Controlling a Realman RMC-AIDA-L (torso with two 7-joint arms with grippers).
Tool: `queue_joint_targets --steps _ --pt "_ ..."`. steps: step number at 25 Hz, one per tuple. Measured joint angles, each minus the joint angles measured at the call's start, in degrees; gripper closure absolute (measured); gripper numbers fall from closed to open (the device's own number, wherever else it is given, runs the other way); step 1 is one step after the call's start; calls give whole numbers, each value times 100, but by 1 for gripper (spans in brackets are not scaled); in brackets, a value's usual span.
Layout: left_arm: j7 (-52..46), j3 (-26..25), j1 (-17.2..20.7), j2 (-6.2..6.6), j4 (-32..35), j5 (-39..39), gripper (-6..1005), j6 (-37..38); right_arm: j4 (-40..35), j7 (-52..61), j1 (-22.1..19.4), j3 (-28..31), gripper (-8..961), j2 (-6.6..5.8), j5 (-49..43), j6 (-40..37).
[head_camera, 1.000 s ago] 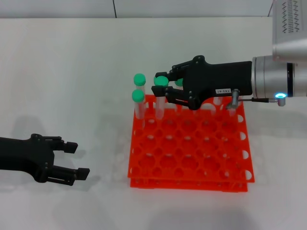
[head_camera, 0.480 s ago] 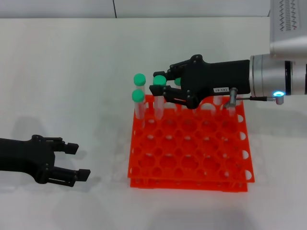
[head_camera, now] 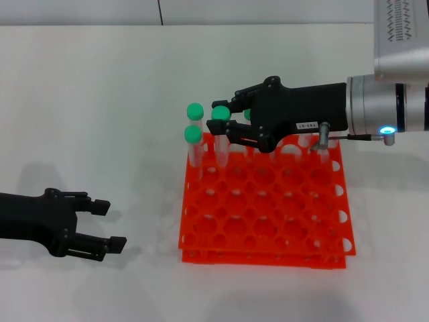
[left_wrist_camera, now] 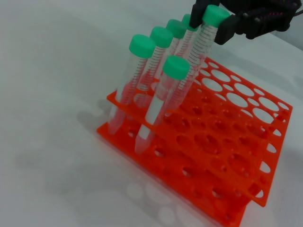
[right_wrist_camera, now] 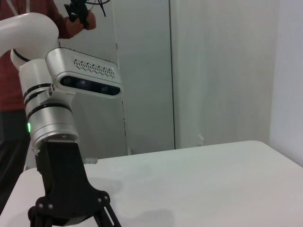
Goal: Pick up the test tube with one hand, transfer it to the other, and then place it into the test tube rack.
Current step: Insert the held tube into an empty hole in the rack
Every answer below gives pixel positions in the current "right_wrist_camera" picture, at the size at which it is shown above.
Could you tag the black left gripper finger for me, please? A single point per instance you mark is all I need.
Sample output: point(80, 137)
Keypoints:
point(106, 218)
point(39, 218)

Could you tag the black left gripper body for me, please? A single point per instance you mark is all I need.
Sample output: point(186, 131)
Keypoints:
point(64, 177)

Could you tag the black handheld controller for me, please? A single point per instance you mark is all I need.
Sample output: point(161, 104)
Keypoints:
point(77, 11)

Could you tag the person's red-sleeved forearm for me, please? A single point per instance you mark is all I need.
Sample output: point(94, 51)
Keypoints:
point(67, 29)

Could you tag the person's hand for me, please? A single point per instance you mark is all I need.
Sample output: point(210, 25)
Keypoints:
point(90, 22)

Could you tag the person in red shirt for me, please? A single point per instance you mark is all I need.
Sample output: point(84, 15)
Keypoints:
point(9, 82)

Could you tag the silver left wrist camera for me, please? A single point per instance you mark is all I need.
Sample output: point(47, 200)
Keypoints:
point(90, 71)

